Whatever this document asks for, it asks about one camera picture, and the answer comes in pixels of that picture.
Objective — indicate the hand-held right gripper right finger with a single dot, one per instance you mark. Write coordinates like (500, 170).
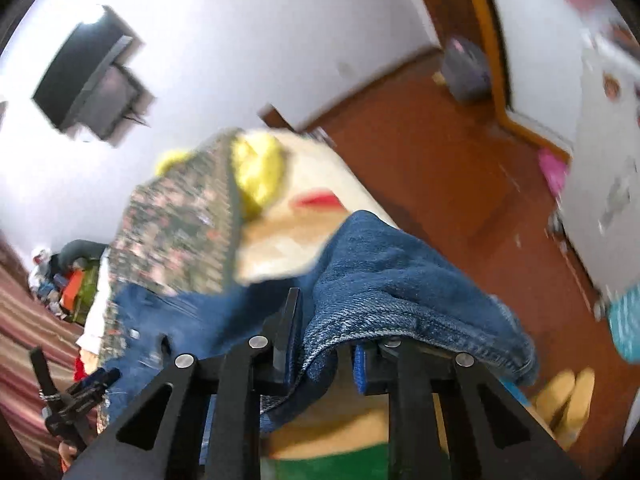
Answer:
(359, 370)

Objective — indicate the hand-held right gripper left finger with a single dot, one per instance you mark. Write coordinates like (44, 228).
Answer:
(282, 355)

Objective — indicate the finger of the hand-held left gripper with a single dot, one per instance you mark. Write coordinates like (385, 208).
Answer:
(42, 375)
(95, 382)

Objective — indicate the blue denim jacket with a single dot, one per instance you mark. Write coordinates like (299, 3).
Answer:
(400, 280)

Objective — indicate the pile of assorted clothes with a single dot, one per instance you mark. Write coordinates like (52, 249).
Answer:
(70, 280)

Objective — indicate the red striped blanket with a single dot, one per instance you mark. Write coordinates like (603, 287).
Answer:
(25, 340)

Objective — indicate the green mat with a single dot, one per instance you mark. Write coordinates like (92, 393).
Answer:
(325, 466)

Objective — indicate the cream bedsheet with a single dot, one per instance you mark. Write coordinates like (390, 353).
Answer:
(280, 245)

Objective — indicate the red cloth piece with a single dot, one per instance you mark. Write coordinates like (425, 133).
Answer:
(320, 199)

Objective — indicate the dark floral blanket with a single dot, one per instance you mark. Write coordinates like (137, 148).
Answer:
(175, 220)

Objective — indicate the yellow cloth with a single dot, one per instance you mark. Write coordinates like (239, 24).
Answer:
(260, 170)

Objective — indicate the yellow slipper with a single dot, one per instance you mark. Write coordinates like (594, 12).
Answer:
(552, 400)
(580, 405)

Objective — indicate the teal patterned item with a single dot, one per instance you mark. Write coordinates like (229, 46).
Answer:
(625, 325)

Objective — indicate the pink item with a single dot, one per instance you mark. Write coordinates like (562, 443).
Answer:
(552, 172)

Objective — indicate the white cabinet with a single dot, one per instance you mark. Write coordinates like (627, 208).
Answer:
(600, 185)

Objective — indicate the grey bag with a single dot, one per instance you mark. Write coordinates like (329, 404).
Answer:
(465, 70)

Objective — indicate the black wall television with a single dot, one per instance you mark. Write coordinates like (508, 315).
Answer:
(85, 75)

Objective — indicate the wooden door frame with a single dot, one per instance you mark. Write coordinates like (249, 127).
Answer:
(492, 60)

